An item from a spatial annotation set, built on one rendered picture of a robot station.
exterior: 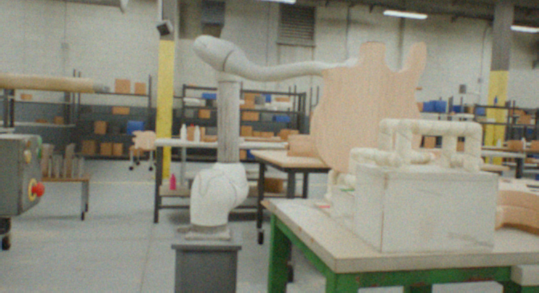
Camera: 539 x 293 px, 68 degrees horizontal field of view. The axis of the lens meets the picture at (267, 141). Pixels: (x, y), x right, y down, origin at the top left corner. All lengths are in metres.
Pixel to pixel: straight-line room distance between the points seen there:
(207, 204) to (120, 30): 10.79
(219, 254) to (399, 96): 0.91
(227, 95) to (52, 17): 10.96
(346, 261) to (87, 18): 11.88
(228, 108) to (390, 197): 1.11
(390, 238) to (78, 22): 11.90
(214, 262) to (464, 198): 1.02
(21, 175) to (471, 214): 1.08
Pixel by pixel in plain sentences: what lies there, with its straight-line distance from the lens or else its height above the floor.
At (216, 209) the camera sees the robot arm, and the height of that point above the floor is 0.82.
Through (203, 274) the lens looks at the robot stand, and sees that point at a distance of 1.68.
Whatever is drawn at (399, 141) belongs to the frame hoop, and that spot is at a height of 1.16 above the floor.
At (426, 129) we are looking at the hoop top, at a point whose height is 1.19.
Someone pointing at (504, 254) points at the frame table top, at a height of 0.93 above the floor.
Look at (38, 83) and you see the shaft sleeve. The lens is 0.96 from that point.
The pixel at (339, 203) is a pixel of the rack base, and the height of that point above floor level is 0.98.
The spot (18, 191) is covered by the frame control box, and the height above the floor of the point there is 0.98.
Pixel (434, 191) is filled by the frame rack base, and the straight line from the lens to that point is 0.92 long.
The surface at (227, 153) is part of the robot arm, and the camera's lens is 1.83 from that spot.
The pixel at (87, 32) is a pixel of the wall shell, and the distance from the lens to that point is 12.36.
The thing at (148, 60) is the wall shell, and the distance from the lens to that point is 12.05.
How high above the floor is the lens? 1.19
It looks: 3 degrees down
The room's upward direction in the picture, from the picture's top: 3 degrees clockwise
